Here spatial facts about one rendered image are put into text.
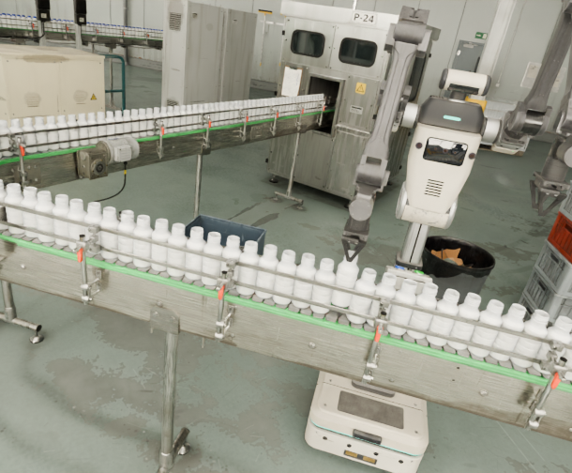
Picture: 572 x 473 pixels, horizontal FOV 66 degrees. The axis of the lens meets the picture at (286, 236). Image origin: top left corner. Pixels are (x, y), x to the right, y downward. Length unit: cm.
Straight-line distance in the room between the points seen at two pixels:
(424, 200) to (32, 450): 192
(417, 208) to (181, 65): 577
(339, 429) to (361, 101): 348
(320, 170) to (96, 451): 376
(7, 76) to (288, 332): 417
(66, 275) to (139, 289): 27
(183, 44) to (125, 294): 588
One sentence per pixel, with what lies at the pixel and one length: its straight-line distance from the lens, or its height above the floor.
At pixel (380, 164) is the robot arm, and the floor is 147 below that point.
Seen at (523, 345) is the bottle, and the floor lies 107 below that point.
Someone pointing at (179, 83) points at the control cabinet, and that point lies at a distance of 722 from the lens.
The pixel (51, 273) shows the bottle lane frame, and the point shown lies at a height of 91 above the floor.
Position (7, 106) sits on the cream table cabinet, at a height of 70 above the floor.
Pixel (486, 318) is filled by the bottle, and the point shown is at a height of 112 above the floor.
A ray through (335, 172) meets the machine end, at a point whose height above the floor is 38.
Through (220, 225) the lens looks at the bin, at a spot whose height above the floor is 92.
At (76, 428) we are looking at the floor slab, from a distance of 236.
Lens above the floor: 175
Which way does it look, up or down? 25 degrees down
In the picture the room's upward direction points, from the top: 9 degrees clockwise
